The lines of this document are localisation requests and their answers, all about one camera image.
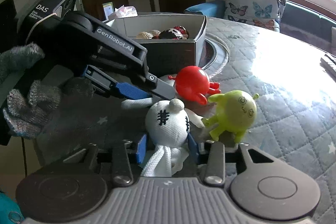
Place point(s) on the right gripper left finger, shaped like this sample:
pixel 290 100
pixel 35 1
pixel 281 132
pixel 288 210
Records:
pixel 125 154

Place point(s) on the beige peanut toy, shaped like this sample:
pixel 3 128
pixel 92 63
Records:
pixel 153 34

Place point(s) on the black-haired doll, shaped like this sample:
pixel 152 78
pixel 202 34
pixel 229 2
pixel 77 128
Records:
pixel 177 33

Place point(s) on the butterfly print pillow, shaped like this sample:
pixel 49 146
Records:
pixel 260 13

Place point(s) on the green alien toy figure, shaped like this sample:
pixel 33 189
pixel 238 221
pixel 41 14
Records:
pixel 235 112

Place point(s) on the white plush rabbit doll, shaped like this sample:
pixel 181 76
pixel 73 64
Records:
pixel 168 125

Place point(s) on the red alien toy figure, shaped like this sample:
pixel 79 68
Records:
pixel 192 83

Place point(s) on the tissue pack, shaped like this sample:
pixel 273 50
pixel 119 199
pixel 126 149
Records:
pixel 123 12

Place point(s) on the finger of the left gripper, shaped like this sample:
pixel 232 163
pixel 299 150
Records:
pixel 158 87
pixel 107 86

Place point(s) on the blue sofa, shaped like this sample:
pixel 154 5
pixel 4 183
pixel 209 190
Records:
pixel 293 20

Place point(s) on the black white cardboard box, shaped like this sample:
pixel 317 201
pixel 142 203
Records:
pixel 166 56

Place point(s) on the grey gloved left hand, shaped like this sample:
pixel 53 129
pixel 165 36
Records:
pixel 27 115

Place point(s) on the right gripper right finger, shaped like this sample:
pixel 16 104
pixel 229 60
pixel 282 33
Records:
pixel 211 154

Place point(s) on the quilted star table cover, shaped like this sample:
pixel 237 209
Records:
pixel 295 109

